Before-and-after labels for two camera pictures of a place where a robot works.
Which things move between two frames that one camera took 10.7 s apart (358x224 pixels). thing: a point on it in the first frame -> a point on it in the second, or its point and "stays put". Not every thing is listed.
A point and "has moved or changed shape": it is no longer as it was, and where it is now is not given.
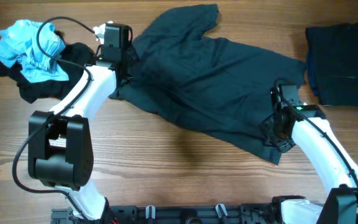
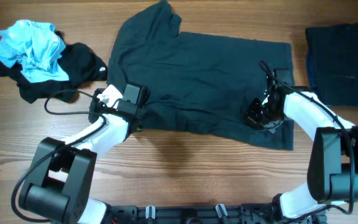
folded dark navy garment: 342,64 stays put
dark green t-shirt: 216,86 has moved or changed shape
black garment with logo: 77,56 stays put
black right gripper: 265,126 -> 250,116
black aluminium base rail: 250,213 stays put
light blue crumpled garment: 18,43 stays put
